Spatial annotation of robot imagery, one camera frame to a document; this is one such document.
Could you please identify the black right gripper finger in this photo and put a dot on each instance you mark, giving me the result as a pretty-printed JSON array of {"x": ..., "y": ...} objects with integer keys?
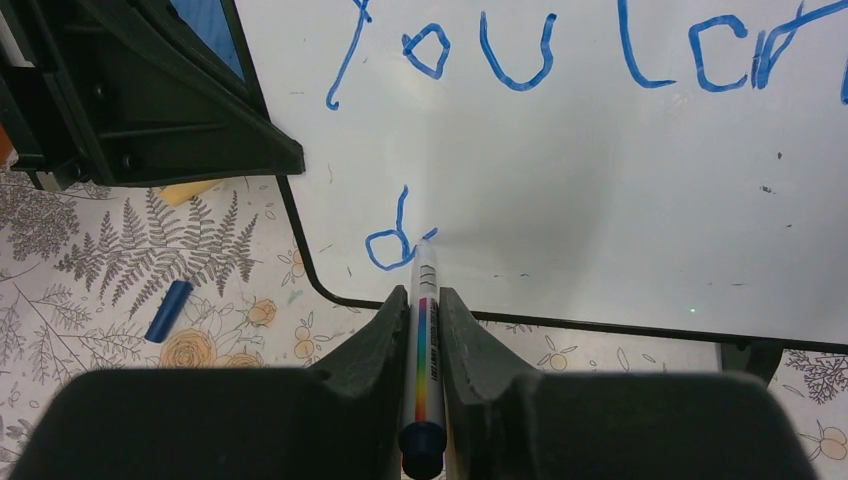
[
  {"x": 509, "y": 420},
  {"x": 337, "y": 419},
  {"x": 166, "y": 109}
]

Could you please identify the white whiteboard black frame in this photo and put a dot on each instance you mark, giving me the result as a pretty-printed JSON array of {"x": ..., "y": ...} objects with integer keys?
[{"x": 669, "y": 168}]

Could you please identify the blue capped whiteboard marker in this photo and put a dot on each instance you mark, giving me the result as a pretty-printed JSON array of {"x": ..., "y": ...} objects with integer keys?
[{"x": 423, "y": 434}]

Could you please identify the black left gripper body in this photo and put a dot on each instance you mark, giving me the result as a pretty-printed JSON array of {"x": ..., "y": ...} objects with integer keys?
[{"x": 47, "y": 77}]

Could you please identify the blue marker cap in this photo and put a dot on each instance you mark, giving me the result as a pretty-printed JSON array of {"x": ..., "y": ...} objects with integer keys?
[{"x": 167, "y": 313}]

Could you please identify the blue Pikachu cloth bag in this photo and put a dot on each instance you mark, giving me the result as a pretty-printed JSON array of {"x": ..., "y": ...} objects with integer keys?
[{"x": 208, "y": 21}]

